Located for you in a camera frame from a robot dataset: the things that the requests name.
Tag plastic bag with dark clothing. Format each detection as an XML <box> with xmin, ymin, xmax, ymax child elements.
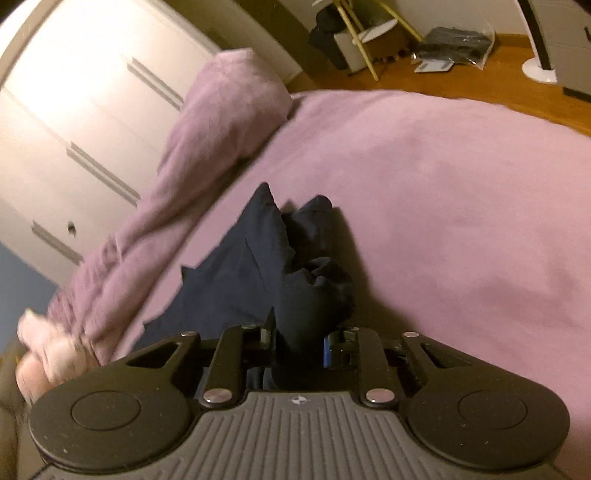
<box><xmin>410</xmin><ymin>26</ymin><xmax>496</xmax><ymax>73</ymax></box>

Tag brown wooden footstool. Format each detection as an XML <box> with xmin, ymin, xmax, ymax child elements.
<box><xmin>369</xmin><ymin>27</ymin><xmax>413</xmax><ymax>66</ymax></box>

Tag dark clothes pile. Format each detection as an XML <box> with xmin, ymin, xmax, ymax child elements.
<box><xmin>308</xmin><ymin>4</ymin><xmax>348</xmax><ymax>71</ymax></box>

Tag crumpled pink duvet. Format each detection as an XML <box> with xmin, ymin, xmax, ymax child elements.
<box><xmin>46</xmin><ymin>47</ymin><xmax>295</xmax><ymax>365</ymax></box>

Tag white wooden-legged side table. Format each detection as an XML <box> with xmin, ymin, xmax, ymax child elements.
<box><xmin>311</xmin><ymin>0</ymin><xmax>423</xmax><ymax>83</ymax></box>

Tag dark navy zip jacket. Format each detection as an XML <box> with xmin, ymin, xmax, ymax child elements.
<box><xmin>142</xmin><ymin>182</ymin><xmax>357</xmax><ymax>393</ymax></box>

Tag white cabinet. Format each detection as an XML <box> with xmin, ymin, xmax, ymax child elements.
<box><xmin>525</xmin><ymin>0</ymin><xmax>591</xmax><ymax>99</ymax></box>

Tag white round stand base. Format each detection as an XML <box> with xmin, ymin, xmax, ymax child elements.
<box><xmin>522</xmin><ymin>56</ymin><xmax>562</xmax><ymax>85</ymax></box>

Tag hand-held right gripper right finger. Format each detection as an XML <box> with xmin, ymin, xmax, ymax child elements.
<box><xmin>322</xmin><ymin>325</ymin><xmax>463</xmax><ymax>408</ymax></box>

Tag white fluffy plush toy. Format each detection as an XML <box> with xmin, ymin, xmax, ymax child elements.
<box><xmin>15</xmin><ymin>308</ymin><xmax>99</xmax><ymax>408</ymax></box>

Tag white wardrobe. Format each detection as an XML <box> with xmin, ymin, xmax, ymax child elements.
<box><xmin>0</xmin><ymin>0</ymin><xmax>223</xmax><ymax>288</ymax></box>

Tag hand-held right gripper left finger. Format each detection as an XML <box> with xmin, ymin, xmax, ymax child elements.
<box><xmin>124</xmin><ymin>308</ymin><xmax>278</xmax><ymax>408</ymax></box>

